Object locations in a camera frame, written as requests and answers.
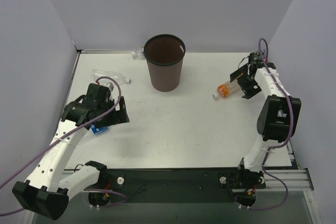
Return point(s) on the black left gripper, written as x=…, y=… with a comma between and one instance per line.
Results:
x=115, y=114

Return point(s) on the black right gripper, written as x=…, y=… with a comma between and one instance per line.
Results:
x=245, y=82

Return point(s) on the orange label plastic bottle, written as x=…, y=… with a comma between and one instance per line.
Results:
x=226, y=89

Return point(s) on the blue label plastic bottle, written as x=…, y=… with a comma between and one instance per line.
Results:
x=98, y=130

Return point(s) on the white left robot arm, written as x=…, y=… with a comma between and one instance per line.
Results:
x=44, y=191

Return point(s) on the clear bottle behind bin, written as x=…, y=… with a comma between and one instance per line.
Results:
x=138, y=54

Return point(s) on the brown plastic waste bin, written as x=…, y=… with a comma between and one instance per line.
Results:
x=164, y=55

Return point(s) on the clear plastic bottle left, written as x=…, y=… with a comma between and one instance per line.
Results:
x=104, y=76

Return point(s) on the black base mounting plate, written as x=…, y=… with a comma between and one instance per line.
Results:
x=176, y=185

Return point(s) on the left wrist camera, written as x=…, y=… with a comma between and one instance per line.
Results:
x=109, y=85

